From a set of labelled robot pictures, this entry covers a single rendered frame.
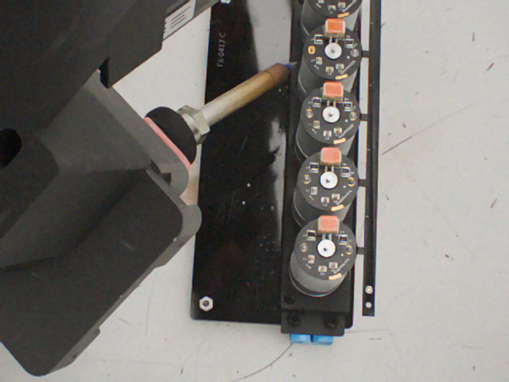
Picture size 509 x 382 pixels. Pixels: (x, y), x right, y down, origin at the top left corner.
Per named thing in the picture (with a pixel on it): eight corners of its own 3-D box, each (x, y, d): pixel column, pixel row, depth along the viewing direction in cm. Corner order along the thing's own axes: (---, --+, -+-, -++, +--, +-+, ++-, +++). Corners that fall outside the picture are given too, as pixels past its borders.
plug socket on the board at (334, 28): (324, 43, 44) (325, 37, 44) (324, 24, 44) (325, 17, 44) (343, 44, 44) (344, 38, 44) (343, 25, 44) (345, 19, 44)
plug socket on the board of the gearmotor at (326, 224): (316, 239, 42) (318, 235, 41) (317, 218, 42) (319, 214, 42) (336, 240, 42) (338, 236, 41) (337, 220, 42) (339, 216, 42)
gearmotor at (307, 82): (293, 116, 49) (302, 76, 44) (296, 67, 49) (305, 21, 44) (347, 119, 49) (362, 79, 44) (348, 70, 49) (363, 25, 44)
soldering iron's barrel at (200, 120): (263, 70, 44) (154, 134, 40) (277, 46, 42) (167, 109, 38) (287, 95, 43) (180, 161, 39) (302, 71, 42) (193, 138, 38)
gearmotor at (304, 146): (291, 175, 48) (300, 140, 43) (293, 123, 49) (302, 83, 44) (345, 178, 48) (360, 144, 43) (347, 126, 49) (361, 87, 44)
